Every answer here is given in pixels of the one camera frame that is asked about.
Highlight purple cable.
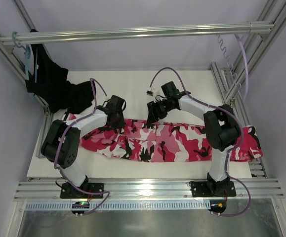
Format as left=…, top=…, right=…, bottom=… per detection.
left=147, top=67, right=252, bottom=218
left=53, top=78, right=111, bottom=216

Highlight aluminium right frame rail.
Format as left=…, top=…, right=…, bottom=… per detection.
left=210, top=0, right=286, bottom=125

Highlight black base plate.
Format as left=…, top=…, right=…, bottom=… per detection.
left=60, top=181, right=105, bottom=199
left=189, top=181, right=237, bottom=198

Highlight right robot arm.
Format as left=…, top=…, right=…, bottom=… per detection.
left=147, top=81, right=244, bottom=198

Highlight aluminium hanging rail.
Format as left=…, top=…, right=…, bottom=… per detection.
left=2, top=21, right=274, bottom=44

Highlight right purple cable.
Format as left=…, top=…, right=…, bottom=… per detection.
left=147, top=67, right=252, bottom=218

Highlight black garment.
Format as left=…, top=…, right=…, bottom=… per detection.
left=24, top=29, right=98, bottom=115

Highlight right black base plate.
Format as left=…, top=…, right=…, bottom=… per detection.
left=189, top=181, right=237, bottom=198

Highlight light blue clothes hanger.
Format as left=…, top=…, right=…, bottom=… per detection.
left=11, top=31, right=37, bottom=85

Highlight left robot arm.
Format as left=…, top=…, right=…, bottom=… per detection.
left=41, top=95, right=126, bottom=195

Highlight lilac clothes hanger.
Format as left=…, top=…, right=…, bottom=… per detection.
left=217, top=34, right=249, bottom=101

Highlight slotted grey cable duct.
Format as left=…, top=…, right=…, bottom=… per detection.
left=25, top=199, right=210, bottom=212

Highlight pink camouflage trousers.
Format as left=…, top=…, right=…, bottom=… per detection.
left=63, top=113, right=264, bottom=164

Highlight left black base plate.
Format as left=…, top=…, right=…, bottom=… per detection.
left=60, top=181, right=105, bottom=199

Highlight aluminium left frame post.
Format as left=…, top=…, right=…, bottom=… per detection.
left=0, top=32, right=53, bottom=158

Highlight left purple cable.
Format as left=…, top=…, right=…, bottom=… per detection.
left=53, top=78, right=111, bottom=216

